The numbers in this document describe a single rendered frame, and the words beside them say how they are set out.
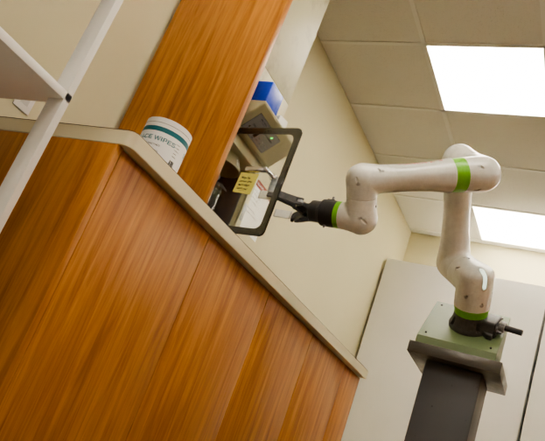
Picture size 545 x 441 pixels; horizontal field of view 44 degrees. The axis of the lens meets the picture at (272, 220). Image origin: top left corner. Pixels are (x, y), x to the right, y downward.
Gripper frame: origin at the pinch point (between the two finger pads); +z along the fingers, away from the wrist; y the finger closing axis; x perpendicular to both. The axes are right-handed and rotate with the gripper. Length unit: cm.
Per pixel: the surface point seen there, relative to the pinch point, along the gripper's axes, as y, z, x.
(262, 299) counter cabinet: -1.5, -9.4, 34.1
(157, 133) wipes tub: 69, -2, 16
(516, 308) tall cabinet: -293, -46, -79
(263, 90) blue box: 16.9, 9.3, -36.3
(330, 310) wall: -222, 60, -28
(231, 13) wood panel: 26, 30, -64
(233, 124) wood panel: 25.8, 9.2, -15.6
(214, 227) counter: 44, -12, 29
